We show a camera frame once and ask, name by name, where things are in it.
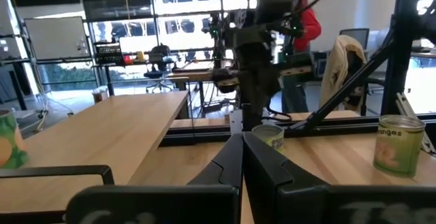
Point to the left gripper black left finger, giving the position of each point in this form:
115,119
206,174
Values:
190,203

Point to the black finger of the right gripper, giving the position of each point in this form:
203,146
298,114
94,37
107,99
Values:
269,77
250,77

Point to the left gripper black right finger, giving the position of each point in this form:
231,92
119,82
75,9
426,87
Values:
306,203

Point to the short teal can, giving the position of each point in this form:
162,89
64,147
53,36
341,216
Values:
270,133

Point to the yellow-green oranges can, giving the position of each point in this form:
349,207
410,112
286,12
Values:
398,149

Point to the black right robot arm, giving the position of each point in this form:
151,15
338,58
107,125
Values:
276,2

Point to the light wooden shelf board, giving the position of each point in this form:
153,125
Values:
102,132

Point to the wooden shelf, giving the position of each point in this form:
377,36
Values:
51,171

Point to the person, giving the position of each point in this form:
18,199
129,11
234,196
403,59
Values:
308,30

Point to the wooden background desk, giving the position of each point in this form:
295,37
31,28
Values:
190,75

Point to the beige jacket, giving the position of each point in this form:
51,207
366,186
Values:
337,71

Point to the black office chair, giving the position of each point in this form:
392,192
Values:
371,81
159,67

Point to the dark computer monitor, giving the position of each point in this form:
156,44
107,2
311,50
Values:
356,38

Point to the yellow cup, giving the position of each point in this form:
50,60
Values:
140,56

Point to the silver aluminium bar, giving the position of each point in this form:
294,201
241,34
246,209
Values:
408,115

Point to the small waste bin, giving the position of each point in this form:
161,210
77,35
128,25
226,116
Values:
100,94

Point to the black dotted board on stand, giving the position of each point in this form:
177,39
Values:
109,53

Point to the green and orange fruit can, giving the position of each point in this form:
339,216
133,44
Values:
12,149

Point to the white whiteboard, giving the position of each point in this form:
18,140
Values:
56,38

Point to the black aluminium rig frame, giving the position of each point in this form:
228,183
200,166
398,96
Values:
402,64

